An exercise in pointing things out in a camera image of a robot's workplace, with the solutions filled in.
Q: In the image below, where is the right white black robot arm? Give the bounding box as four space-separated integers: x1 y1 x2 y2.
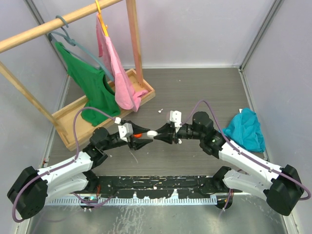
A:
147 111 304 216

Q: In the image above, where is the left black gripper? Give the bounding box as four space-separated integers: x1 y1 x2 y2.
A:
101 121 153 151

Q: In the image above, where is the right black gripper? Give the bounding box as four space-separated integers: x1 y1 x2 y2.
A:
154 122 204 144

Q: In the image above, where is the green shirt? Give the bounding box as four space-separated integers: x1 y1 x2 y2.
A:
55 42 120 117

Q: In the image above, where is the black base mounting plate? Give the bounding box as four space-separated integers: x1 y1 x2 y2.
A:
95 175 229 199

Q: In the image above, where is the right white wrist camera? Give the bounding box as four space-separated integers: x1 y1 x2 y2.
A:
169 111 182 127

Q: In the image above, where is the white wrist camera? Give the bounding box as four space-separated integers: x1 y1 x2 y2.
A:
169 111 182 127
118 123 133 142

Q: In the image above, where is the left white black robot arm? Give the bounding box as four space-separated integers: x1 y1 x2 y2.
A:
7 120 152 223

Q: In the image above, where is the teal cloth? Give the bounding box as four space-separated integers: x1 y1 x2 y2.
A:
223 108 266 153

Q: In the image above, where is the white slotted cable duct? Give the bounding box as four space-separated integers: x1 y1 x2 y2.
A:
48 194 217 206

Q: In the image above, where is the yellow hanger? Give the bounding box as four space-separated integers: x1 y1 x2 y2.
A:
95 0 109 37

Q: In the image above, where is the blue-grey hanger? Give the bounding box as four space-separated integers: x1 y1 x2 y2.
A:
47 15 115 82

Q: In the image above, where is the pink cloth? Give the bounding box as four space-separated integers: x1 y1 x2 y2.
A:
96 14 148 112

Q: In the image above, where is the white round charging case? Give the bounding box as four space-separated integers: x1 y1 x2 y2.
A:
146 130 158 138

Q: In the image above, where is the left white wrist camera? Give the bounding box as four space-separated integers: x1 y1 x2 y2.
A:
118 123 133 142

